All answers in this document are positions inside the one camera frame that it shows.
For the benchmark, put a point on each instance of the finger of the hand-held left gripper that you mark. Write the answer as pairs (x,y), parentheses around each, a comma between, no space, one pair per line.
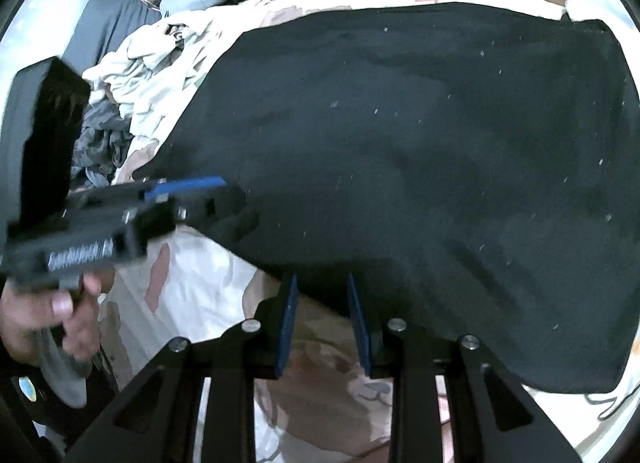
(215,208)
(185,187)

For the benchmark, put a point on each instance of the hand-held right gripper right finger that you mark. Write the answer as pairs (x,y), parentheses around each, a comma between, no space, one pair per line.
(360,333)

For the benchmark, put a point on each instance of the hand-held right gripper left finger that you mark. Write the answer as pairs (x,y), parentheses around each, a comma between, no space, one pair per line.
(287,328)

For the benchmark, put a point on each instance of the black cartoon print t-shirt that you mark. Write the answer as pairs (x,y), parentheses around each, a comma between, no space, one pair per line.
(400,143)

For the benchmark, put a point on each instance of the person's left hand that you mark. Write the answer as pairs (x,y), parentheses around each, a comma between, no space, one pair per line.
(30,318)

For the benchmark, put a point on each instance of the grey camouflage jacket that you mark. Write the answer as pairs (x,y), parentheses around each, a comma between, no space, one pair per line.
(100,143)

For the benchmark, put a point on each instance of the cream bear print bed sheet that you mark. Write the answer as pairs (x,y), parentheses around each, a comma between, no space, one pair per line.
(200,283)

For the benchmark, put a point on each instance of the white hoodie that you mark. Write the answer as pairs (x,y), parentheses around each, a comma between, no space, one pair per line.
(145,58)

